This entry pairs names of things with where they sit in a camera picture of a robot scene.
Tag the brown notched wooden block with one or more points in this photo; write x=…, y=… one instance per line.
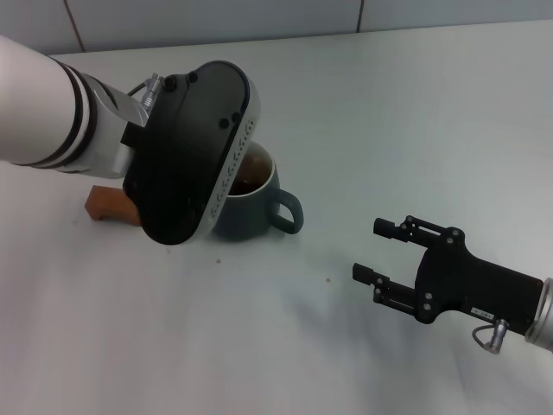
x=108, y=203

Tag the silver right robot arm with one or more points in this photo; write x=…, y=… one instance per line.
x=544, y=320

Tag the dark grey ceramic mug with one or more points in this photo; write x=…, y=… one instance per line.
x=255, y=212

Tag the black oval left wrist camera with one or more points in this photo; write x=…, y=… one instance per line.
x=186, y=151

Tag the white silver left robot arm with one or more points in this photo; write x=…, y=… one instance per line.
x=34, y=108

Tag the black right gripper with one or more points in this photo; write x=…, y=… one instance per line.
x=475, y=285

